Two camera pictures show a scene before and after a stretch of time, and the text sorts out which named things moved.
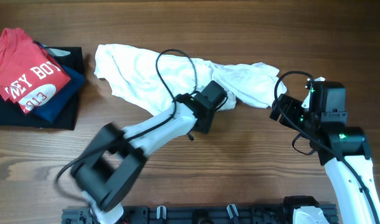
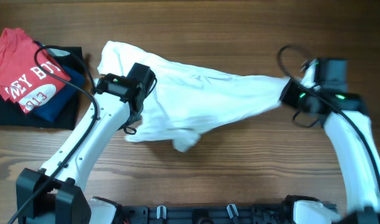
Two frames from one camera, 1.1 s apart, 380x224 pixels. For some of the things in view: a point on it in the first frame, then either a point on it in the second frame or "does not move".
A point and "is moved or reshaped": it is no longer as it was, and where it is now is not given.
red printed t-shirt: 23,70 does not move
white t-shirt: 154,82 is moved or reshaped
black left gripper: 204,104 → 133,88
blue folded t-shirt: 51,108 does not move
